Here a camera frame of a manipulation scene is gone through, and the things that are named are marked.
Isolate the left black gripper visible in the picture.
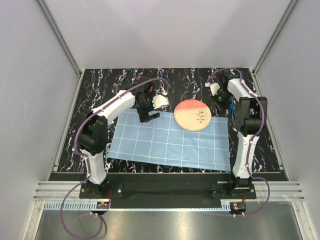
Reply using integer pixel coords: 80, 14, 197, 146
136, 91, 160, 123

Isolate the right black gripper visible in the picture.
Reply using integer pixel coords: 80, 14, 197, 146
209, 90, 232, 116

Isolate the blue plastic knife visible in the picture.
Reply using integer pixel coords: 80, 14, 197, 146
229, 103, 237, 117

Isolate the blue checked cloth napkin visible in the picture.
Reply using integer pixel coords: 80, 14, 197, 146
107, 108, 231, 172

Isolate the pink and cream plate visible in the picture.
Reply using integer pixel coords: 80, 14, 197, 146
173, 99, 212, 132

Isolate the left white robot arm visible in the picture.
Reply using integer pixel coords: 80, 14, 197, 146
74, 82, 160, 198

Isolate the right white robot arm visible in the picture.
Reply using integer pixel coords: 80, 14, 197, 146
208, 68, 268, 199

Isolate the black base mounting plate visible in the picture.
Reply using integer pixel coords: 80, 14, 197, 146
79, 172, 257, 200

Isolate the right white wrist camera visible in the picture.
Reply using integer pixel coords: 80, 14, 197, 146
205, 82, 220, 96

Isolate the left aluminium frame post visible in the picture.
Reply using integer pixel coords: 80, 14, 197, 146
35, 0, 82, 78

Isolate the aluminium frame post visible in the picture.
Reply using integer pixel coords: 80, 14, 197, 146
35, 0, 82, 78
251, 0, 301, 76

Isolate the right aluminium frame post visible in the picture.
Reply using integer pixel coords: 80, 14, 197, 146
251, 0, 301, 76

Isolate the grey cable duct rail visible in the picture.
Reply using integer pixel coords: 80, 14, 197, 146
44, 199, 231, 212

